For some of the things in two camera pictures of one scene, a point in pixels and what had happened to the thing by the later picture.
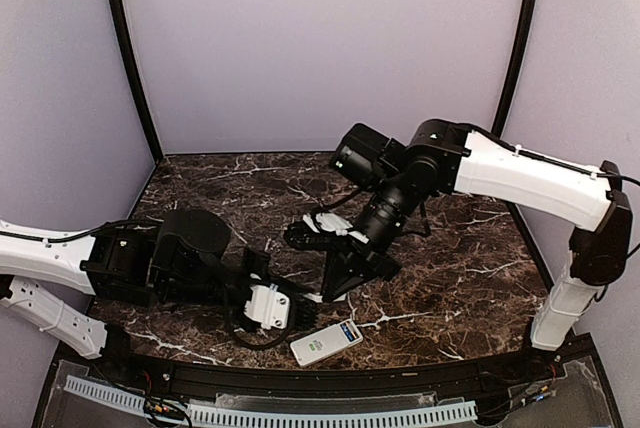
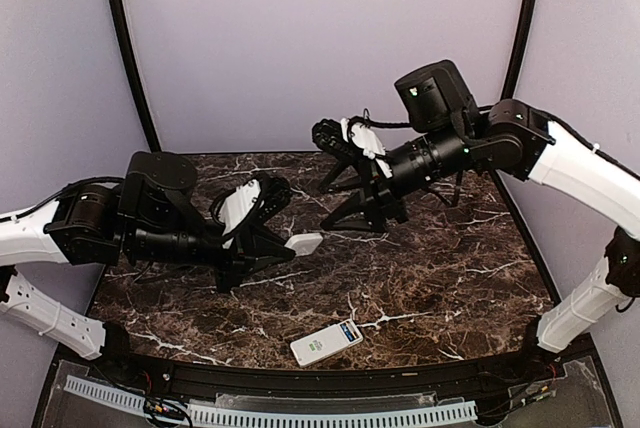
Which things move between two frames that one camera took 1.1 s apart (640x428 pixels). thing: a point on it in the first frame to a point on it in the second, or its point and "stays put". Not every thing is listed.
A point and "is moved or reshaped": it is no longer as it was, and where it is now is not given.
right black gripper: x=369 y=263 to x=375 y=207
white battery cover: x=318 y=297 is moved or reshaped
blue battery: x=347 y=332 stays put
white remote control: x=326 y=342 stays put
